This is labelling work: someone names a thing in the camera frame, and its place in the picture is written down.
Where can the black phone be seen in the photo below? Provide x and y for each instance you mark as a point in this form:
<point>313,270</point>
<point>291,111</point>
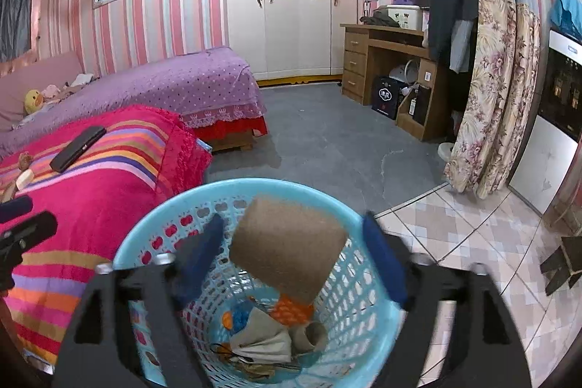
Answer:
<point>77,148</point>

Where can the brown cardboard tube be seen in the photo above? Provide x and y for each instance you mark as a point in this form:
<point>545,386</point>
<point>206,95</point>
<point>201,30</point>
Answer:
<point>286,247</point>

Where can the white wardrobe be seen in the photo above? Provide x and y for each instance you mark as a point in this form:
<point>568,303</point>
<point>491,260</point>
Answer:
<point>291,29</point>

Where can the black printed box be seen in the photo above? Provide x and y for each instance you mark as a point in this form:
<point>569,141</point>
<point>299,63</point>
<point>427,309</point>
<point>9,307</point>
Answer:
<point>386,97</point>

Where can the orange plastic lid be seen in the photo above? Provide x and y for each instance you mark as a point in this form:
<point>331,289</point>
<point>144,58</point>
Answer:
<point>226,320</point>

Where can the grey face mask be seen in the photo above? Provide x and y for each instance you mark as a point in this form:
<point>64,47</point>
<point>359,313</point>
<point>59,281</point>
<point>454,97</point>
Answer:
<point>261,338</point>

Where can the small dark stool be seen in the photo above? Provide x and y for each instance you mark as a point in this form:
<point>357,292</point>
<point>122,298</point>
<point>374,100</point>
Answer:
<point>564,263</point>

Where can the white storage box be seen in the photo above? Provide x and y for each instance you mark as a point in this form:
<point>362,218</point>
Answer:
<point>407,16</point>

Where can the light blue plastic basket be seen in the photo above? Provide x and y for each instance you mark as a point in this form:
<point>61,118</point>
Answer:
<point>291,190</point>

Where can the blue plastic bag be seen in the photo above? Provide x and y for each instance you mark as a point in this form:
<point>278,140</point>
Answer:
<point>241,317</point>

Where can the yellow duck plush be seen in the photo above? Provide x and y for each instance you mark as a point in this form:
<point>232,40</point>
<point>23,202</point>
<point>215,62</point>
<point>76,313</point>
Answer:
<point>32,100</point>

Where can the shiny grey window curtain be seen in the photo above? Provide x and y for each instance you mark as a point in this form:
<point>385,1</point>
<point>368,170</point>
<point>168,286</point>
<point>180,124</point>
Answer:
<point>13,6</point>

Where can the floral curtain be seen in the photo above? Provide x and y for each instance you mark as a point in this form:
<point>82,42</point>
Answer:
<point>495,97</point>

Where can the wooden desk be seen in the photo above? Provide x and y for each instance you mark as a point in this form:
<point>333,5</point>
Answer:
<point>354,60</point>

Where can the small cardboard tube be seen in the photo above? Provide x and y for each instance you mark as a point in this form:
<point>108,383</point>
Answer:
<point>311,335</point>

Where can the orange snack wrapper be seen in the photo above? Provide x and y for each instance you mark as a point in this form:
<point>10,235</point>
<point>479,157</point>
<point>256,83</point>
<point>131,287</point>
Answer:
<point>291,310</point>

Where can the pink striped blanket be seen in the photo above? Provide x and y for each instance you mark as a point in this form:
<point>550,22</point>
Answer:
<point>113,188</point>

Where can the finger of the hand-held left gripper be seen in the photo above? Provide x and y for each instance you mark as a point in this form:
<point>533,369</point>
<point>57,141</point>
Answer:
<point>34,230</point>
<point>16,207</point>

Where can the white fan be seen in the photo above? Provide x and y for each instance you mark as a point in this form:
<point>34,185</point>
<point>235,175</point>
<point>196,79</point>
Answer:
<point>404,72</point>

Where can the purple bed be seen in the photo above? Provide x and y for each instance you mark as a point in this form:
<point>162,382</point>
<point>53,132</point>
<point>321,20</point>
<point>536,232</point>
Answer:
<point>182,83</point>

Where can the white refrigerator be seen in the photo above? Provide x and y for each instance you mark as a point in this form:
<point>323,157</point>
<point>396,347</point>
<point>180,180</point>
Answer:
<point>545,160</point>

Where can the blue cloth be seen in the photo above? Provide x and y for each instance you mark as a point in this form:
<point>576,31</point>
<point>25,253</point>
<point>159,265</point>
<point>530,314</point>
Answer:
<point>568,15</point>

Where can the pink padded headboard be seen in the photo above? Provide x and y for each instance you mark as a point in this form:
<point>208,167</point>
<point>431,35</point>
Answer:
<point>41,79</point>

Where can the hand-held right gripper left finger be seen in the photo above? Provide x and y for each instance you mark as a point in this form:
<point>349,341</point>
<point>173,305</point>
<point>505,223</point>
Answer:
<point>204,254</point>

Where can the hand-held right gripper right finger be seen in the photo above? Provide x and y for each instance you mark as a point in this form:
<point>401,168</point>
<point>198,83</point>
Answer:
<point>382,254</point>

